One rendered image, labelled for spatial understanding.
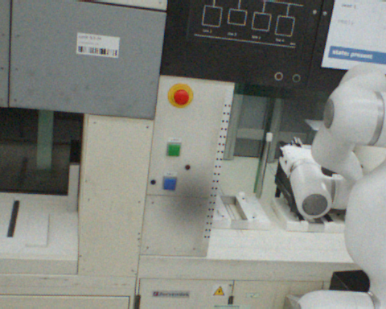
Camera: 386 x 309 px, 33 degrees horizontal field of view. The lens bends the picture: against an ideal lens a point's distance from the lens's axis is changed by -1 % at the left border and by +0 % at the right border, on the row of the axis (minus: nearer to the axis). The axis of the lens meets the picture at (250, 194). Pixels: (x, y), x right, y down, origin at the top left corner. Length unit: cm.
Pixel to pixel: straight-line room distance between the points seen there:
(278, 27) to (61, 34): 54
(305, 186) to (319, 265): 54
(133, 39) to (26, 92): 29
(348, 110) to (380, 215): 20
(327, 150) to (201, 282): 70
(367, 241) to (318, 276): 88
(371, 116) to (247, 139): 166
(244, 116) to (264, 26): 106
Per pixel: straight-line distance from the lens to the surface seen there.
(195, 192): 182
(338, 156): 144
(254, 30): 171
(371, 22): 181
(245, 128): 275
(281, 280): 202
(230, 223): 211
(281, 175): 224
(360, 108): 114
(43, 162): 224
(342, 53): 180
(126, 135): 173
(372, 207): 117
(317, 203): 154
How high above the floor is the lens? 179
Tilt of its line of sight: 22 degrees down
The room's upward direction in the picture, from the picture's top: 10 degrees clockwise
